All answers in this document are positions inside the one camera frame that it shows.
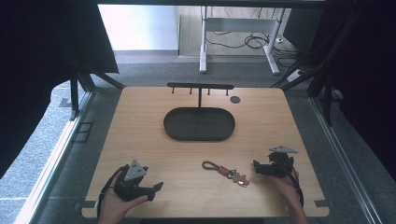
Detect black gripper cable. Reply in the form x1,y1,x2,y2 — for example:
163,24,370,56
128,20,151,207
274,158,304,209
96,163,130,220

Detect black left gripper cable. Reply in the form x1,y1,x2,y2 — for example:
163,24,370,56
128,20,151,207
96,163,130,220

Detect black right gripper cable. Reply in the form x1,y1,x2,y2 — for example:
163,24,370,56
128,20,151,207
274,158,304,209

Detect black metal stand frame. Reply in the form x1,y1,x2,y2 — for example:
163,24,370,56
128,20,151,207
59,36,126,121
270,6,362,127

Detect white desk frame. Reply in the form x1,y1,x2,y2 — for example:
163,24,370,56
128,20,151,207
199,6,286,76

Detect black key rack with tray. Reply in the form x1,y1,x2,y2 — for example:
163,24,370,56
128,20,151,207
163,81,236,142

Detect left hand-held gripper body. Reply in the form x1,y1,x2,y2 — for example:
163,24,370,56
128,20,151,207
113,159,149,202

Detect keychain with green cord loop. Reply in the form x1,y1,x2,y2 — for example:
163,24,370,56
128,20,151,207
201,160,250,189

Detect person's right hand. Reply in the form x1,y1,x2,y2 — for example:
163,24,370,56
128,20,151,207
266,170,301,206

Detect person's left hand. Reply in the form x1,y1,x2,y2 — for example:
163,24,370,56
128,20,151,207
98,173,149,224

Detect dark curtain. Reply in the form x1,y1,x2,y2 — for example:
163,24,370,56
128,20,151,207
306,0,396,174
0,0,120,180

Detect black floor cables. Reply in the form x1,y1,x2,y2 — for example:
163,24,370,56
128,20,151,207
205,30,302,68

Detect white power strip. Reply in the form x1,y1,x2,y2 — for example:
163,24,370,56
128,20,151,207
286,70,304,83

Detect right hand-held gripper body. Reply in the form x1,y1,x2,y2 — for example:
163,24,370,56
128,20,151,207
262,145,299,179

